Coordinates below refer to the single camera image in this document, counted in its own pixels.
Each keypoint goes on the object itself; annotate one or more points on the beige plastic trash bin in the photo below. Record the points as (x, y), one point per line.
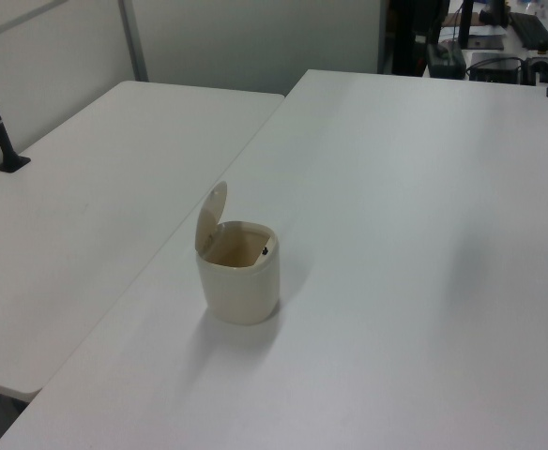
(241, 295)

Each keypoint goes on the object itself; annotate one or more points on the dark green black device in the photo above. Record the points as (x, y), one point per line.
(445, 61)

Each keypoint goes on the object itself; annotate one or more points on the black electronics box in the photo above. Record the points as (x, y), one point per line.
(494, 68)

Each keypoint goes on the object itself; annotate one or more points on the black monitor stand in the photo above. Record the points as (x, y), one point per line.
(465, 23)

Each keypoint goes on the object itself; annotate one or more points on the black computer keyboard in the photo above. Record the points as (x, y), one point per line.
(534, 30)

